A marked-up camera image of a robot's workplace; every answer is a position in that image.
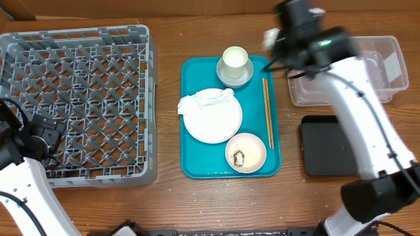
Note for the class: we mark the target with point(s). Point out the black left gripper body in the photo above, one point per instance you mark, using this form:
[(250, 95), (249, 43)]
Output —
[(48, 135)]

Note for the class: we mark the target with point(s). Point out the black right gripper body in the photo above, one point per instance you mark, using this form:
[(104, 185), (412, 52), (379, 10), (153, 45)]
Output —
[(285, 52)]

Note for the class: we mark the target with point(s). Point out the small white tissue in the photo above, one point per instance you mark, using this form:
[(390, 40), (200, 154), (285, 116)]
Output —
[(269, 38)]

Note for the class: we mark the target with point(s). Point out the large white plate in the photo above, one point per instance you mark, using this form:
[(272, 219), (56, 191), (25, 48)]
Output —
[(215, 124)]

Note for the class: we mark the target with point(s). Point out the small pink bowl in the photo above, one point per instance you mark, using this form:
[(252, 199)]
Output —
[(251, 137)]

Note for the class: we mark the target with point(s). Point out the brown food scrap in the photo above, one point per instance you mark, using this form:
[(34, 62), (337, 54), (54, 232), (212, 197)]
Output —
[(238, 158)]

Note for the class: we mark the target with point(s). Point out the pile of white rice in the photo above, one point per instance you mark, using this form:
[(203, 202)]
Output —
[(252, 154)]

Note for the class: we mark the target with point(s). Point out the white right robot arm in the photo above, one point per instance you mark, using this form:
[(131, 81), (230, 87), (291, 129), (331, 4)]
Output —
[(388, 170)]

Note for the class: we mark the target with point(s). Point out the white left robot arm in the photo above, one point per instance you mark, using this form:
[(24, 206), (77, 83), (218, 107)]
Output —
[(28, 147)]

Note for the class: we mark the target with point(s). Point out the black food waste tray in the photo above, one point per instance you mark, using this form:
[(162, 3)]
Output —
[(326, 150)]

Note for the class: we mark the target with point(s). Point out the wooden chopstick right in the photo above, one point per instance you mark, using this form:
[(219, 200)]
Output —
[(270, 114)]

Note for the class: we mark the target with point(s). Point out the wooden chopstick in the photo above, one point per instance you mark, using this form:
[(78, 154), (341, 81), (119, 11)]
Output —
[(270, 114), (267, 113)]

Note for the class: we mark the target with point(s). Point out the wooden chopstick left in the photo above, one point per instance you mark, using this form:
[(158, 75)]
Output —
[(267, 113)]

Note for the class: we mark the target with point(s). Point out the white paper cup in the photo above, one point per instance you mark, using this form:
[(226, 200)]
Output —
[(234, 59)]

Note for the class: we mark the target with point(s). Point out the grey dish rack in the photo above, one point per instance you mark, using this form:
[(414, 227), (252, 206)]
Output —
[(101, 83)]

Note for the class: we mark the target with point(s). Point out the clear plastic bin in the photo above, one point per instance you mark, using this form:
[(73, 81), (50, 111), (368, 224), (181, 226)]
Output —
[(385, 64)]

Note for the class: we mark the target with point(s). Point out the grey saucer bowl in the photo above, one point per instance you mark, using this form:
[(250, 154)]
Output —
[(235, 83)]

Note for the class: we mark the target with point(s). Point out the teal plastic tray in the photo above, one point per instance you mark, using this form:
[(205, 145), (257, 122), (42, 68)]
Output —
[(204, 161)]

